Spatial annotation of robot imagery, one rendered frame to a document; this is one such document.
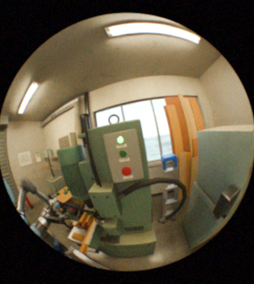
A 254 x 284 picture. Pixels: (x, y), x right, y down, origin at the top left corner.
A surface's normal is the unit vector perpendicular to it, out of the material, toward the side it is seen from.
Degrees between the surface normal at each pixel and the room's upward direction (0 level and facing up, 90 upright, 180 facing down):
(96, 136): 90
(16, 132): 90
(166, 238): 0
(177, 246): 0
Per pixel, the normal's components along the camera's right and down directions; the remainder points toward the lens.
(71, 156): 0.63, -0.08
